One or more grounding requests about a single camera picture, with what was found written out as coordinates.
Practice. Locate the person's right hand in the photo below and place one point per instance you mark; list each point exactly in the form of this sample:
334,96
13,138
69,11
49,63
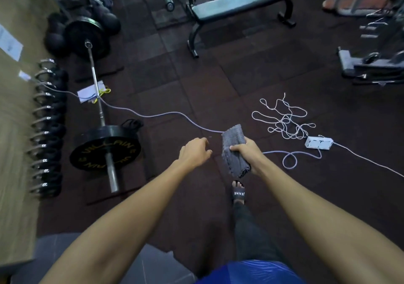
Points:
252,158

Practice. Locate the person's left hand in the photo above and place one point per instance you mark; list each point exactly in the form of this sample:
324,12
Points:
193,153

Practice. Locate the person's right thumb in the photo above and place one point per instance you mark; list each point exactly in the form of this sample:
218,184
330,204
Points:
238,148

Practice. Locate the person's left thumb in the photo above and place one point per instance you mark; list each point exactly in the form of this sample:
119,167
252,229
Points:
208,153

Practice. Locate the grey cloth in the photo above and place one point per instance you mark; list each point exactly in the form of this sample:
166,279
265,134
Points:
233,137

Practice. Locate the person's right forearm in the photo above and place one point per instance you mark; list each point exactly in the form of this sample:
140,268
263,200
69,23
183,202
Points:
322,227

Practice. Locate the person's left forearm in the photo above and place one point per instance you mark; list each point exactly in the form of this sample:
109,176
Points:
126,223

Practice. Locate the black slide sandal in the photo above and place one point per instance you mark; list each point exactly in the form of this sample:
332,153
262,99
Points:
239,194

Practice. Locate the white power strip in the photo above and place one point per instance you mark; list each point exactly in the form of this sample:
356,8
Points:
318,143

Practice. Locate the person's dark trouser leg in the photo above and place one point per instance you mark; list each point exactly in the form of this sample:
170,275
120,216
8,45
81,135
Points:
252,233

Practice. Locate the black plate with yellow lettering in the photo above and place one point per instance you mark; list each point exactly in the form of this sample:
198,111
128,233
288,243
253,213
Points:
94,154

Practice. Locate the blue plastic sheet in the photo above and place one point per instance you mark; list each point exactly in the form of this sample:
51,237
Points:
249,272

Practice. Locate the grey padded seat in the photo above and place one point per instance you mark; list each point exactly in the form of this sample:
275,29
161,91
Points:
151,268

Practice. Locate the steel barbell bar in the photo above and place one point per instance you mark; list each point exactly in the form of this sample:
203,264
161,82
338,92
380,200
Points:
94,81

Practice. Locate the white paper sheet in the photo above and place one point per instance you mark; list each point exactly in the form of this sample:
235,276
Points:
86,93

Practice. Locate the black flat weight bench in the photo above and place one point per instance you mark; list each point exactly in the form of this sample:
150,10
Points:
240,3

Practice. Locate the grey exercise machine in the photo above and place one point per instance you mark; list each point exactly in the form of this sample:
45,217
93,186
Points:
372,56

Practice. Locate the plain black weight plate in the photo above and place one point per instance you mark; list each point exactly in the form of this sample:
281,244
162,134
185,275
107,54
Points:
85,36

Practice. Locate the orange padded seat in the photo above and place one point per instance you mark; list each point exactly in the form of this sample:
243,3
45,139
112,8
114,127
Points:
334,4

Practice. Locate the pile of black round dumbbells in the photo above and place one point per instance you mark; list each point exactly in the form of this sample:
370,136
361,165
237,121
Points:
55,40

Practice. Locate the white wall plug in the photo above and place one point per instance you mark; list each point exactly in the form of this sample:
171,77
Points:
24,75

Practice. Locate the white wall notice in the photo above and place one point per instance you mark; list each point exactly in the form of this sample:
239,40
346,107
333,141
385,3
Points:
9,42

